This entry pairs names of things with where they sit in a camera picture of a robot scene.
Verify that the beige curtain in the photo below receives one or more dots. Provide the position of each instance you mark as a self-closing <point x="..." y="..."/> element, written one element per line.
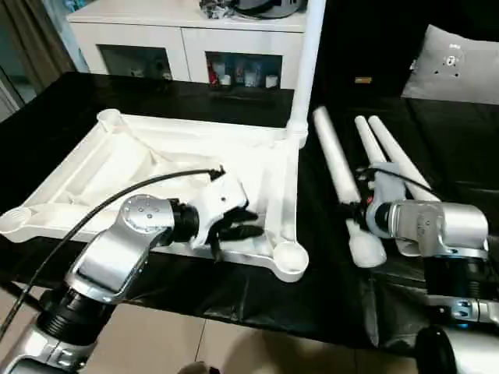
<point x="27" y="46"/>

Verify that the grey cushion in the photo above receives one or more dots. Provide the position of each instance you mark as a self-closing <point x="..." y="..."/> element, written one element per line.
<point x="456" y="66"/>

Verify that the white plastic table top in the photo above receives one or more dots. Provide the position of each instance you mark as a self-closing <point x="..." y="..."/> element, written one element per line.
<point x="117" y="167"/>

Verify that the white cabinet with glass doors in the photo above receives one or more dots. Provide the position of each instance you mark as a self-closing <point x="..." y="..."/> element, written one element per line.
<point x="136" y="35"/>

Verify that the white plastic table leg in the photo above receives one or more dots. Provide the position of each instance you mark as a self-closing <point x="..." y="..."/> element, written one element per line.
<point x="337" y="163"/>
<point x="393" y="148"/>
<point x="368" y="136"/>
<point x="308" y="78"/>

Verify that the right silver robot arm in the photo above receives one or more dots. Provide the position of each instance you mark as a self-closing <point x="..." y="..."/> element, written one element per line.
<point x="448" y="230"/>

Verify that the small brown label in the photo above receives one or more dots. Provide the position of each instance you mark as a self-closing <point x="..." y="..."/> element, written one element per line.
<point x="363" y="80"/>

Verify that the grey helmet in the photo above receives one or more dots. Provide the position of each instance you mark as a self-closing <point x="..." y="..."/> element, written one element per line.
<point x="269" y="7"/>

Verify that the dark olive round object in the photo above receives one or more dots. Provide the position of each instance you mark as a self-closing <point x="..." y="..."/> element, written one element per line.
<point x="199" y="368"/>

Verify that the black mat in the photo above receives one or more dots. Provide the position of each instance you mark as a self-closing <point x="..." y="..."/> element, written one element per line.
<point x="234" y="105"/>

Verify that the red item behind glass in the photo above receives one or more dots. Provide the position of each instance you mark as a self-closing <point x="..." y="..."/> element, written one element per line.
<point x="212" y="74"/>

